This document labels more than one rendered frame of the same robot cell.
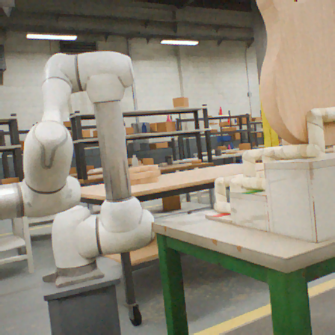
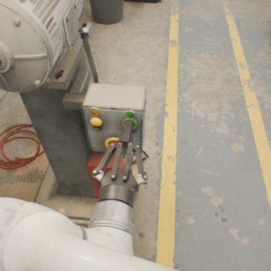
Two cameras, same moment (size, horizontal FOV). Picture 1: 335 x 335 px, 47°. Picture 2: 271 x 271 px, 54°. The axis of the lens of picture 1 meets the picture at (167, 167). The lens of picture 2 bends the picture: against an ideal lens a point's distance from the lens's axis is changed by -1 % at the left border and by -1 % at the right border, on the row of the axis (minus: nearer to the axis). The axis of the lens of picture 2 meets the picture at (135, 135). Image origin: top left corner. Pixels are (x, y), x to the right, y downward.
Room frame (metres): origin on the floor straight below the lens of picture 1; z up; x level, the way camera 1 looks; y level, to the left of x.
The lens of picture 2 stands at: (1.13, 0.26, 1.59)
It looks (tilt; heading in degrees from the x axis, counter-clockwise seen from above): 49 degrees down; 125
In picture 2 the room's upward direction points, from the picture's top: straight up
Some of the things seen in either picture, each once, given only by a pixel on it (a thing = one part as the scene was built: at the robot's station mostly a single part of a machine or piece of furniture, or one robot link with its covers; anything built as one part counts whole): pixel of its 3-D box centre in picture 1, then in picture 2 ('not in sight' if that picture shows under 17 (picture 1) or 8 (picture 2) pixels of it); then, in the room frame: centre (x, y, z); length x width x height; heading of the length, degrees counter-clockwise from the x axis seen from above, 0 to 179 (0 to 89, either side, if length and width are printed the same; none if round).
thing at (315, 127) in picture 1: (315, 137); not in sight; (0.83, -0.33, 1.15); 0.03 x 0.03 x 0.09
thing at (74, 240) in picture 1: (75, 234); not in sight; (1.48, 0.39, 0.87); 0.18 x 0.16 x 0.22; 93
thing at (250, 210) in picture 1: (287, 202); not in sight; (1.04, -0.32, 0.98); 0.27 x 0.16 x 0.09; 116
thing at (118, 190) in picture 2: not in sight; (118, 188); (0.93, 0.48, 1.07); 0.09 x 0.08 x 0.07; 119
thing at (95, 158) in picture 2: not in sight; (108, 160); (0.58, 0.82, 0.49); 0.25 x 0.12 x 0.37; 119
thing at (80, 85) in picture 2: not in sight; (80, 84); (0.57, 0.74, 1.02); 0.13 x 0.04 x 0.04; 119
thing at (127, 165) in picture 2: not in sight; (127, 163); (0.91, 0.54, 1.07); 0.11 x 0.01 x 0.04; 117
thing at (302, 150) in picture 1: (299, 151); not in sight; (0.86, -0.30, 1.12); 0.11 x 0.03 x 0.03; 26
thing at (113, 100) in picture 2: not in sight; (113, 111); (0.72, 0.72, 0.99); 0.24 x 0.21 x 0.26; 119
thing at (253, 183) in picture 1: (257, 183); not in sight; (1.00, -0.23, 1.04); 0.11 x 0.03 x 0.03; 26
